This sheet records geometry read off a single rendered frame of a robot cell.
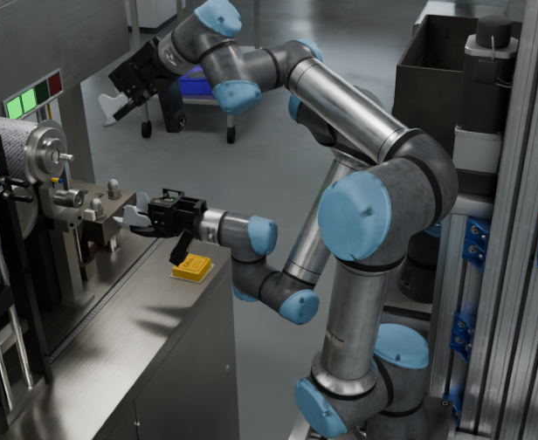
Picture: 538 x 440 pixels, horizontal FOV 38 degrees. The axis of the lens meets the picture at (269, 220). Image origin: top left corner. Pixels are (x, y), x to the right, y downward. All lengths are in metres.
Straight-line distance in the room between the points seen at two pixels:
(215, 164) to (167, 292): 2.53
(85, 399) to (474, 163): 0.87
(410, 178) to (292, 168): 3.14
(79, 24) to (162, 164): 2.09
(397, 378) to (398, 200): 0.44
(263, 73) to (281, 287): 0.44
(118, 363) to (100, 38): 1.13
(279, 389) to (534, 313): 1.48
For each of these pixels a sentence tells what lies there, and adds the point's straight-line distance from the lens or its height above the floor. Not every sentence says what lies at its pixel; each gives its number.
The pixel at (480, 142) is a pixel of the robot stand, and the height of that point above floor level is 1.36.
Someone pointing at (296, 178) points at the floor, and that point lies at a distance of 4.15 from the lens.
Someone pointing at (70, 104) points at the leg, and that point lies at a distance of 2.65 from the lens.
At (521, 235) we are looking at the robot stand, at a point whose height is 1.23.
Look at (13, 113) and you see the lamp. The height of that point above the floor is 1.18.
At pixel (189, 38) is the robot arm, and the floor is 1.54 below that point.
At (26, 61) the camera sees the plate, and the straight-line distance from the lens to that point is 2.17.
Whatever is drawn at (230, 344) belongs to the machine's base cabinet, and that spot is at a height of 0.58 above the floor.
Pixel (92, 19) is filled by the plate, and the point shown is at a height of 1.30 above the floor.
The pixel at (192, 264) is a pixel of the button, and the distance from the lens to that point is 1.87.
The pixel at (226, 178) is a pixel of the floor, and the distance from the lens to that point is 4.16.
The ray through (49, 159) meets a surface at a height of 1.25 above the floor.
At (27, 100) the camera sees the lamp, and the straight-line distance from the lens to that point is 2.17.
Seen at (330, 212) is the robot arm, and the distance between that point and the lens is 1.12.
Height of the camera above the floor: 1.98
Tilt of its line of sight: 32 degrees down
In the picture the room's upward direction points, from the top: 1 degrees counter-clockwise
